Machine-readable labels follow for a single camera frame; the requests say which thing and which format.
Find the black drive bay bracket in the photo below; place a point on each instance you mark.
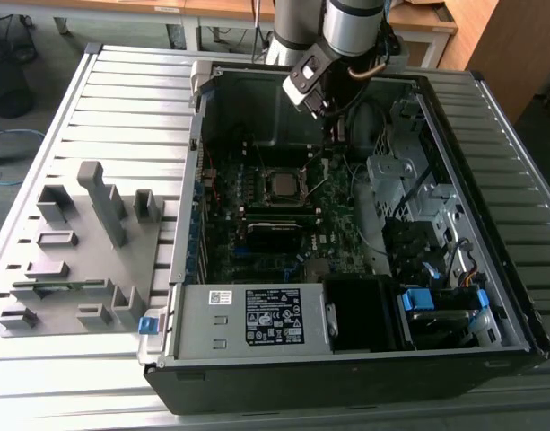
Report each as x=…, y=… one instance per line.
x=409, y=242

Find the CPU socket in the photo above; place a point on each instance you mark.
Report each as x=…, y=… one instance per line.
x=268, y=197

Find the blue case latch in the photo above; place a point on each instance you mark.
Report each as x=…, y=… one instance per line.
x=149, y=326

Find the green motherboard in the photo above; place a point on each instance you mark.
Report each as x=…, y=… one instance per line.
x=342, y=224

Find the wooden desk white frame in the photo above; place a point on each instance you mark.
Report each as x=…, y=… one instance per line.
x=99, y=3
x=427, y=28

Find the wooden cabinet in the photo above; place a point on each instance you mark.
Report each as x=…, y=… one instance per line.
x=517, y=54

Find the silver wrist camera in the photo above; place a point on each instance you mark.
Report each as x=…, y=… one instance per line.
x=307, y=76

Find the black expansion card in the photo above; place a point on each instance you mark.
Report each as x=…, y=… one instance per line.
x=274, y=240

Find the silver CPU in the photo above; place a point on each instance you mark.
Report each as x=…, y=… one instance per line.
x=287, y=184

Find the silver drive cage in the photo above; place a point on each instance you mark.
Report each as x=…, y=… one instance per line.
x=384, y=177

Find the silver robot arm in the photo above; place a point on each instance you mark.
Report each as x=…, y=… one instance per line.
x=351, y=27

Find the black PC case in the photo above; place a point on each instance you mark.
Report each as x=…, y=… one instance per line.
x=301, y=386

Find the hard disk in blue carrier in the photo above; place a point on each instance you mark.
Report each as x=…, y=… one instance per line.
x=420, y=300

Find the chipset heat sink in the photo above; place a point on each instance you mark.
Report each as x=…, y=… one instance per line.
x=318, y=269

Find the grey power supply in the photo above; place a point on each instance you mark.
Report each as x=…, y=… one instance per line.
x=194, y=323

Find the green RAM stick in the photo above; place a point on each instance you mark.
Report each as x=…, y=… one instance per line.
x=279, y=211
x=59, y=284

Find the grey parts rack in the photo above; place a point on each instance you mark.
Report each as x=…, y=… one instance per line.
x=90, y=260

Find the grey case release latch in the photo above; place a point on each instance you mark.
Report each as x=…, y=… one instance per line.
x=200, y=76

